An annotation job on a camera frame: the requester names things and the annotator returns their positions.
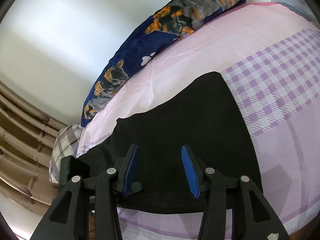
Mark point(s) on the navy orange patterned blanket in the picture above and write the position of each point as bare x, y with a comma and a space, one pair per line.
177, 19

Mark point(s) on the plaid pillow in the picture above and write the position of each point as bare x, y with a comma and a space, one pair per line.
66, 143

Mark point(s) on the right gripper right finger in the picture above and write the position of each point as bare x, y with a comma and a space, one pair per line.
252, 215

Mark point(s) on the purple checked bed sheet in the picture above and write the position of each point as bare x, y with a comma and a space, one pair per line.
269, 57

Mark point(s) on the black pants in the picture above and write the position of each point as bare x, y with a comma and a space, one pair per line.
204, 116

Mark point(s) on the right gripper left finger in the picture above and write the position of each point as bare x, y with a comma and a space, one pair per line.
68, 216

